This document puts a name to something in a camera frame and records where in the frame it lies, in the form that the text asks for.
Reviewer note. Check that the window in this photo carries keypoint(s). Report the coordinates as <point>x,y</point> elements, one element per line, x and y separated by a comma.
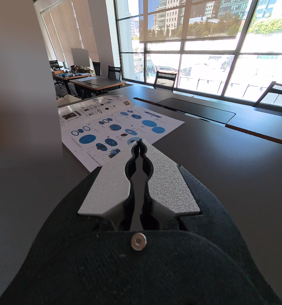
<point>203,66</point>

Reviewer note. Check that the wooden-edged grey desk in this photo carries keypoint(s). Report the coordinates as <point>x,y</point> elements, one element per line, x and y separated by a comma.
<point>103,84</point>
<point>60,77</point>

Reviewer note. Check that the white cardboard box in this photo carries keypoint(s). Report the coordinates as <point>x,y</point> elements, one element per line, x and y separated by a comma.
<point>69,101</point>

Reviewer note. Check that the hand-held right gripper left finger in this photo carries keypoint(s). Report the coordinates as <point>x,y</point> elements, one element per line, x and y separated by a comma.
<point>105,190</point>

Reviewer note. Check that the dark frame chair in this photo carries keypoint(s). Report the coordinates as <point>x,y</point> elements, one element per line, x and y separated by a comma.
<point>164,75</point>
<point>274,91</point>

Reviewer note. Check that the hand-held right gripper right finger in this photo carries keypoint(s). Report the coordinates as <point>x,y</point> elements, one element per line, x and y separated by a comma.
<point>172,188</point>

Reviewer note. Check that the black chair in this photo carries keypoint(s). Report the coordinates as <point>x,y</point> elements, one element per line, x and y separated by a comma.
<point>96,68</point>
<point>114,71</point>
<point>54,64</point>

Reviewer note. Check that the beige roller blind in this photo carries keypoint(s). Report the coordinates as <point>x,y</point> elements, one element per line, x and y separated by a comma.
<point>67,26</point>
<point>49,35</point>

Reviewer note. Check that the instruction manual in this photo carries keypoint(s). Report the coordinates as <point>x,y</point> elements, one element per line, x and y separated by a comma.
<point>155,121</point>

